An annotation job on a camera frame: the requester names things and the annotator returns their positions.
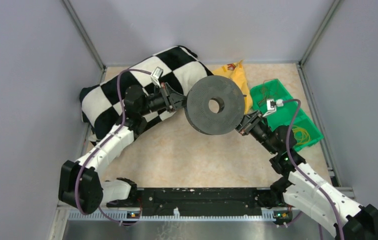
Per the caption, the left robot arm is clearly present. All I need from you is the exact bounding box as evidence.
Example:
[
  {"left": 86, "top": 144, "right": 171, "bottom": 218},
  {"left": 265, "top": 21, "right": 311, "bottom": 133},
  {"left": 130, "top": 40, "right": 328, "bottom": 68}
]
[{"left": 58, "top": 83, "right": 187, "bottom": 215}]

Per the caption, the green three-compartment plastic bin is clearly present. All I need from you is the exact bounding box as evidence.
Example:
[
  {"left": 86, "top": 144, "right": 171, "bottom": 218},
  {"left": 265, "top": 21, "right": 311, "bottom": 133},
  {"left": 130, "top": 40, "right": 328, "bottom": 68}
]
[{"left": 250, "top": 79, "right": 324, "bottom": 151}]

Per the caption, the yellow cartoon print cloth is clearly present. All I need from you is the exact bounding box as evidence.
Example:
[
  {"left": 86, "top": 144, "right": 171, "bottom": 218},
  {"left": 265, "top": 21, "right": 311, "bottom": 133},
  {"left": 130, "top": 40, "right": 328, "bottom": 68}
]
[{"left": 212, "top": 60, "right": 253, "bottom": 114}]

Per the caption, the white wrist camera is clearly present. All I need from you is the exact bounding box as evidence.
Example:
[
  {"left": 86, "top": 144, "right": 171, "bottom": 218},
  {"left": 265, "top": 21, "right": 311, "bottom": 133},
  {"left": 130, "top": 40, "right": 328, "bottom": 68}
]
[
  {"left": 150, "top": 66, "right": 164, "bottom": 87},
  {"left": 262, "top": 98, "right": 284, "bottom": 118}
]

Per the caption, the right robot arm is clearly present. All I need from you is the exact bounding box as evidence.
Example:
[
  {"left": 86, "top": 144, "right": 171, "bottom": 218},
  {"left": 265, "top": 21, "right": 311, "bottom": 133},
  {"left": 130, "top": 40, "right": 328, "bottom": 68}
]
[{"left": 235, "top": 111, "right": 378, "bottom": 240}]

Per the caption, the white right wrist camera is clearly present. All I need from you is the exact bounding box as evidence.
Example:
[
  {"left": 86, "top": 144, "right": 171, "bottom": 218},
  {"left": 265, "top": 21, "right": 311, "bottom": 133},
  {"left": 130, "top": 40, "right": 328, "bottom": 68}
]
[{"left": 262, "top": 98, "right": 284, "bottom": 118}]

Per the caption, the red cable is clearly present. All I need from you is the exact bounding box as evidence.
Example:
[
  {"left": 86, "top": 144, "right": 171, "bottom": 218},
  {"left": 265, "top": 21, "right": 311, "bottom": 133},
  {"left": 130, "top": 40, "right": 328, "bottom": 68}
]
[{"left": 257, "top": 79, "right": 280, "bottom": 108}]

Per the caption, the grey plastic cable spool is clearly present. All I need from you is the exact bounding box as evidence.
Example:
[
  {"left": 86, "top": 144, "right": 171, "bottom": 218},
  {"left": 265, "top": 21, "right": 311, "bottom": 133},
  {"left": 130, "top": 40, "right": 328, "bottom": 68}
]
[{"left": 184, "top": 75, "right": 245, "bottom": 136}]

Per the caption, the aluminium front rail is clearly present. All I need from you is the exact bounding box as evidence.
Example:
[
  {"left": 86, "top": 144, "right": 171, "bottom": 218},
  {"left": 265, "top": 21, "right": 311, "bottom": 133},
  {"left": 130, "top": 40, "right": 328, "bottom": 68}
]
[{"left": 48, "top": 203, "right": 332, "bottom": 240}]

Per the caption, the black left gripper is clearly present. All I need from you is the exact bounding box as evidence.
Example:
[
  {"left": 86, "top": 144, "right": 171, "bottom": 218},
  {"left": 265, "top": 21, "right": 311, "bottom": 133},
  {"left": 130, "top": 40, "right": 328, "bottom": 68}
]
[{"left": 138, "top": 81, "right": 195, "bottom": 116}]

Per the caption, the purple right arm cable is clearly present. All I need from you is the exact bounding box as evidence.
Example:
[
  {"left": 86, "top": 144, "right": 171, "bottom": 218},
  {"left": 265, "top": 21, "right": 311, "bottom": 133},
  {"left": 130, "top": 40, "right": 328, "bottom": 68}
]
[{"left": 280, "top": 98, "right": 346, "bottom": 240}]

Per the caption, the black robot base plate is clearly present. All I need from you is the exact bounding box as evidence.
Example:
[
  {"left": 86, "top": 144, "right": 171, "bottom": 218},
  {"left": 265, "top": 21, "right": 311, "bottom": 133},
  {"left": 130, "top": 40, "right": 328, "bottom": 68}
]
[{"left": 106, "top": 187, "right": 294, "bottom": 221}]

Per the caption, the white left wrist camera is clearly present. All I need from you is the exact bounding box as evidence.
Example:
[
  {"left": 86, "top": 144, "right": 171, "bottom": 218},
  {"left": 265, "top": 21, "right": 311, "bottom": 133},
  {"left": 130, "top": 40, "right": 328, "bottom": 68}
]
[{"left": 150, "top": 66, "right": 164, "bottom": 87}]

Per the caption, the black white checkered pillow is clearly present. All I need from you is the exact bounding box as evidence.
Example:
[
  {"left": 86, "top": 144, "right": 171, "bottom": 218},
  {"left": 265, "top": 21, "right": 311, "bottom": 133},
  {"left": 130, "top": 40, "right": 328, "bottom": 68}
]
[{"left": 79, "top": 45, "right": 215, "bottom": 143}]

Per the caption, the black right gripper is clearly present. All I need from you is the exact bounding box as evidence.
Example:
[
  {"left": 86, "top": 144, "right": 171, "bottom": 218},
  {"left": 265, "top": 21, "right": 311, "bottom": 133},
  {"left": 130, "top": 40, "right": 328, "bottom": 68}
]
[{"left": 225, "top": 109, "right": 278, "bottom": 155}]

